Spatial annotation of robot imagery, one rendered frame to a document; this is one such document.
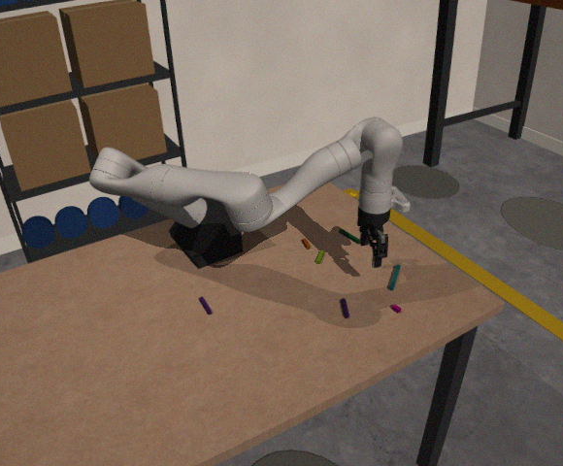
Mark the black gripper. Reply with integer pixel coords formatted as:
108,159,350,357
357,206,390,268

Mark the turquoise rod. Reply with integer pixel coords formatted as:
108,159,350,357
389,264,400,290

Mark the purple rod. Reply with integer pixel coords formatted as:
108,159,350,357
199,296,212,315
341,298,349,318

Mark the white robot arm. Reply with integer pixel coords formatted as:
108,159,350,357
89,117,411,233

